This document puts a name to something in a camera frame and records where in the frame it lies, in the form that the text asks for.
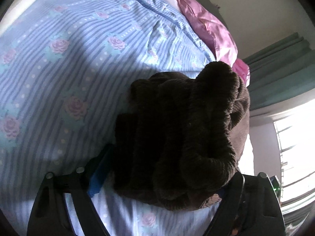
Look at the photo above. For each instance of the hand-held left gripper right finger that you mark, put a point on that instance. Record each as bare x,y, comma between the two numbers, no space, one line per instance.
236,196

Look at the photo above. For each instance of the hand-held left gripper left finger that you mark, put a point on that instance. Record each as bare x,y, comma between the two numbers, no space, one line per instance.
97,184

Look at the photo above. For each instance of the barred window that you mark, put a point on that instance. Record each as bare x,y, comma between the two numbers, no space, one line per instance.
297,152

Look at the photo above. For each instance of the bed with blue floral sheet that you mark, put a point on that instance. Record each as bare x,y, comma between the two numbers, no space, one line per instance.
73,78

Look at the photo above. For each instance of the green curtain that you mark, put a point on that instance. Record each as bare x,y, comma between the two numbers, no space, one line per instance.
280,71

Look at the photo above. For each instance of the pink quilt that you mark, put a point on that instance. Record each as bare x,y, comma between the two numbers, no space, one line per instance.
211,27

